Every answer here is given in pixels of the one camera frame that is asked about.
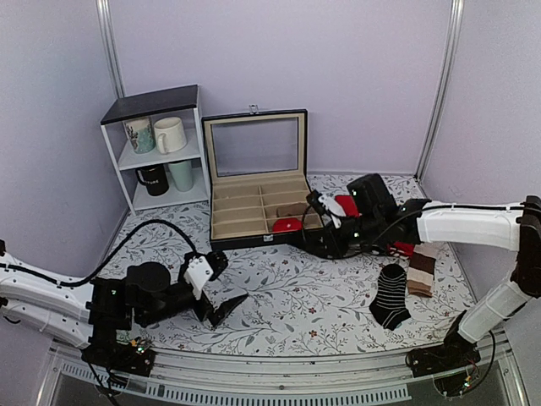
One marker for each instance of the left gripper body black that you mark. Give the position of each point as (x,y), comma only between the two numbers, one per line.
(205,309)

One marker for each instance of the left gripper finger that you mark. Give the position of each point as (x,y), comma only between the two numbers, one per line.
(218,263)
(218,315)

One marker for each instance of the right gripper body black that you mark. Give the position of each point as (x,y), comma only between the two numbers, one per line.
(344,244)

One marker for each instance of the black sock white stripes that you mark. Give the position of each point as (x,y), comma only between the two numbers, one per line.
(315,249)

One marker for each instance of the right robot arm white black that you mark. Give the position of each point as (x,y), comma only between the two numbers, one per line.
(381,222)

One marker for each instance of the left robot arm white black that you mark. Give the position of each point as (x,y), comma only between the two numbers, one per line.
(89,313)

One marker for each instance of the rolled brown sock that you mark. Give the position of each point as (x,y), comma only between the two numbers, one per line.
(292,210)

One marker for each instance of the red santa sock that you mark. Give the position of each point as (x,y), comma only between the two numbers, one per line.
(347,203)

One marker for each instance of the rolled red sock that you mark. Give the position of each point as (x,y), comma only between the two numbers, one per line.
(286,225)

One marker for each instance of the red white sock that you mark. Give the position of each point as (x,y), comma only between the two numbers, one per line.
(400,249)

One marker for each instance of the black compartment box open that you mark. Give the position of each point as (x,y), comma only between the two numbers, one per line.
(256,162)

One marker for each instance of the black striped sock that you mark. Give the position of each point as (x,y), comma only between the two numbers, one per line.
(389,305)

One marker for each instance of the cream brown sock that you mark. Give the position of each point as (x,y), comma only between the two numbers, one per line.
(420,271)

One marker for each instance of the mint green mug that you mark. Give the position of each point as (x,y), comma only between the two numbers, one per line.
(182,176)

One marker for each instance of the black mug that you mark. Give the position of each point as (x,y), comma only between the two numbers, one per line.
(154,179)

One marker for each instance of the cream white mug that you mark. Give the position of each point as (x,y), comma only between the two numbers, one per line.
(169,134)

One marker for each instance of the white shelf black top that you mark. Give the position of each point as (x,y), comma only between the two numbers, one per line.
(182,102)

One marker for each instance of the floral teal mug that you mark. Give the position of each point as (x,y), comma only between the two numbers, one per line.
(140,136)

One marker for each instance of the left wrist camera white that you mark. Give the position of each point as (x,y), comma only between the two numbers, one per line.
(197,274)

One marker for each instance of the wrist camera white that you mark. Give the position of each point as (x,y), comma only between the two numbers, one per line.
(332,209)
(197,274)

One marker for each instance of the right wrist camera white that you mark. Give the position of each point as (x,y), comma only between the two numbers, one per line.
(332,209)

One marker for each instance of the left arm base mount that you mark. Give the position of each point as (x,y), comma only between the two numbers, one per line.
(134,359)

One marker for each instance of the aluminium front rail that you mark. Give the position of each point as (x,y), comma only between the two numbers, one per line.
(383,378)

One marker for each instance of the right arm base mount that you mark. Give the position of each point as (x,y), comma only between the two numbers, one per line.
(457,362)

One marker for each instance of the right corner metal post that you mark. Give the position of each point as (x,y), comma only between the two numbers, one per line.
(449,56)

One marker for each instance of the corner metal post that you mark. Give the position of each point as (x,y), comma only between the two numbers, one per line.
(449,56)
(108,40)

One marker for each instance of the left corner metal post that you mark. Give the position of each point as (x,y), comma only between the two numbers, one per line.
(108,40)

